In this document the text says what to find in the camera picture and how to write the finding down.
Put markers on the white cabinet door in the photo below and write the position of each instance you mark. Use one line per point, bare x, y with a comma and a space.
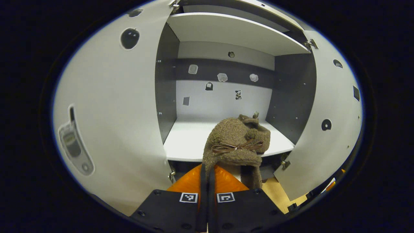
113, 97
330, 97

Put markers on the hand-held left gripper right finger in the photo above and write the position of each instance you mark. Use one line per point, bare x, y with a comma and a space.
212, 207

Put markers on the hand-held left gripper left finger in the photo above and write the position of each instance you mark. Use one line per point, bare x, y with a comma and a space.
203, 200

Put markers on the brown fuzzy shoe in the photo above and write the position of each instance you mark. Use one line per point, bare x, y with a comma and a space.
226, 136
249, 120

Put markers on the white shoe cabinet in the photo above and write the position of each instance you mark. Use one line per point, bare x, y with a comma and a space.
226, 32

